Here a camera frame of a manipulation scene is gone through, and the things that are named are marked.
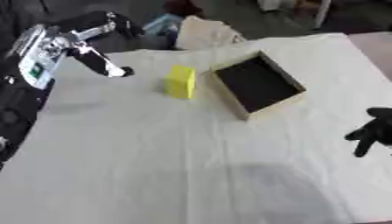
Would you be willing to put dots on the dark red object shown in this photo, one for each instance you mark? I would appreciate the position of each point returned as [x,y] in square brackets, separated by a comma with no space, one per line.
[184,7]

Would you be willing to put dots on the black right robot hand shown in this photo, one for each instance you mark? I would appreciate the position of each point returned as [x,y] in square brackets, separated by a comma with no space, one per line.
[378,129]

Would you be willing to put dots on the yellow rectangular block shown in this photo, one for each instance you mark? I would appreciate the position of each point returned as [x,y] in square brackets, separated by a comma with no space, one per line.
[180,82]

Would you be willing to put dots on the beige cloth bag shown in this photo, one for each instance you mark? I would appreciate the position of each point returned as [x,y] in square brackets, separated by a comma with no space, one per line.
[204,33]

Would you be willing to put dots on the white post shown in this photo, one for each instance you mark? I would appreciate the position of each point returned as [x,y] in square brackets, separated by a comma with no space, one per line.
[322,13]

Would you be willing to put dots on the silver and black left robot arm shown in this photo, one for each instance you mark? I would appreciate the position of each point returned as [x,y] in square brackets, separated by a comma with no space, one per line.
[34,59]

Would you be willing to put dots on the tan cardboard box black inside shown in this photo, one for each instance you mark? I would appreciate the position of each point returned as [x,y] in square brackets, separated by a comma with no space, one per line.
[258,84]

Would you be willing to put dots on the light blue object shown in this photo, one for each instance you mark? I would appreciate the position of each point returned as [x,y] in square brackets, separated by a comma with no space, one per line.
[162,24]

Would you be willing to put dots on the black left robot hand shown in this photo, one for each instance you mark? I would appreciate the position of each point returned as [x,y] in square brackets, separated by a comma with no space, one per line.
[97,21]

